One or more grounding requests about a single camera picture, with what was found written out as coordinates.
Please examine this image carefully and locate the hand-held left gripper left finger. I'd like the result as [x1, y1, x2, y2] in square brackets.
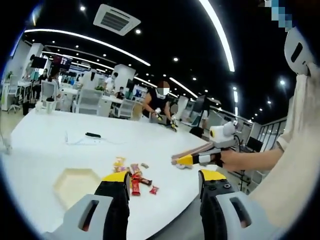
[42, 171, 131, 240]

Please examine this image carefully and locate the white cup with black lid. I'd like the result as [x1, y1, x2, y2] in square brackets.
[44, 97, 56, 115]

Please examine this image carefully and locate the white mesh office chair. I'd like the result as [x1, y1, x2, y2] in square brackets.
[116, 98, 138, 120]
[39, 79, 61, 102]
[74, 87, 104, 116]

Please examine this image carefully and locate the pile of snack packets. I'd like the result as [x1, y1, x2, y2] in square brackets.
[113, 156, 141, 176]

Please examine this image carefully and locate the long curved ceiling light strip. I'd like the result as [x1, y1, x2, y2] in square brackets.
[24, 28, 151, 67]
[198, 0, 236, 73]

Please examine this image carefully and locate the operator in beige shirt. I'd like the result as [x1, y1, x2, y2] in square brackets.
[249, 61, 320, 226]

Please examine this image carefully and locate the person's right hand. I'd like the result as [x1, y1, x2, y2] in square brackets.
[215, 149, 249, 173]

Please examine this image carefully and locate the ceiling air conditioner vent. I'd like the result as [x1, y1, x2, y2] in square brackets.
[92, 3, 142, 37]

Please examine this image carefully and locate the cream hexagonal container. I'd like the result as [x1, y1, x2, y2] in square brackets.
[52, 167, 102, 211]

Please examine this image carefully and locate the background display screen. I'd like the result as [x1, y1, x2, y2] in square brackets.
[53, 55, 73, 71]

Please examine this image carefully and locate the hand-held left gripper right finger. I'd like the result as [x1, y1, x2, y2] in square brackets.
[198, 169, 280, 240]

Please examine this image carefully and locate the white worn device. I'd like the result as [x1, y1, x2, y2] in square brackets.
[284, 26, 314, 76]

